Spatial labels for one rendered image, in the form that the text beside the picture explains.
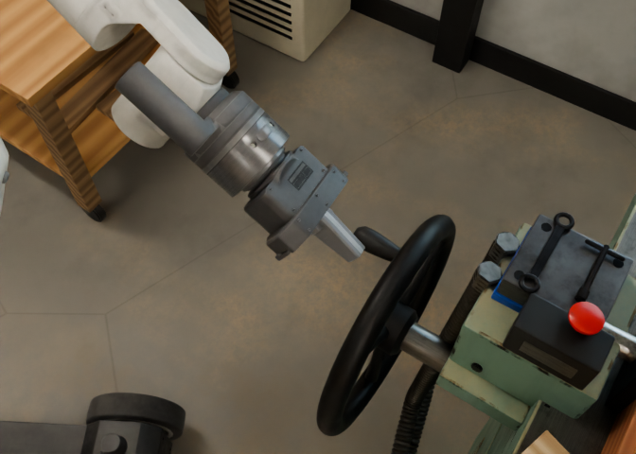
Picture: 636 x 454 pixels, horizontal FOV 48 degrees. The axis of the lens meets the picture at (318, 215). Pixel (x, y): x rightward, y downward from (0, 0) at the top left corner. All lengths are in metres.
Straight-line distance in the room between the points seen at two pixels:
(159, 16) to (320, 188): 0.23
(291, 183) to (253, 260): 1.11
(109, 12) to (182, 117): 0.13
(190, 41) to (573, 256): 0.41
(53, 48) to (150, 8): 0.91
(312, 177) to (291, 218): 0.06
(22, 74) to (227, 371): 0.78
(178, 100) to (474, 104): 1.55
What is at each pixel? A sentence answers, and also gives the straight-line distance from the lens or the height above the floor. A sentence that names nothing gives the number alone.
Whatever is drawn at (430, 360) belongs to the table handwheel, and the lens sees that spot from 0.83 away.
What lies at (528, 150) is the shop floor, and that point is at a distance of 2.08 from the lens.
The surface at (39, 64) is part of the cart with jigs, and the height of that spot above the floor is 0.53.
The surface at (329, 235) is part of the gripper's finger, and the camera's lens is 0.74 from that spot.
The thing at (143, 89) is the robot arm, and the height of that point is 1.10.
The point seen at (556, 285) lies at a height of 1.00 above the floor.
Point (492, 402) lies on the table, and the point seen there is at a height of 0.87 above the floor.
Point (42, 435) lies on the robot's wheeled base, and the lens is 1.56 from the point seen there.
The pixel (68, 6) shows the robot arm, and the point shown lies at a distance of 0.75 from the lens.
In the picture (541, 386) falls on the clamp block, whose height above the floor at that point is 0.93.
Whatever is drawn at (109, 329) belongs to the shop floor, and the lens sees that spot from 1.79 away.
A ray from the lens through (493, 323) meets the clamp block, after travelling 0.70.
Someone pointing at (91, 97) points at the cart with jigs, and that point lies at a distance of 1.95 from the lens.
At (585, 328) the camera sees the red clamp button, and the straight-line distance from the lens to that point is 0.65.
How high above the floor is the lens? 1.58
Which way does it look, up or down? 58 degrees down
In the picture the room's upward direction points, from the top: straight up
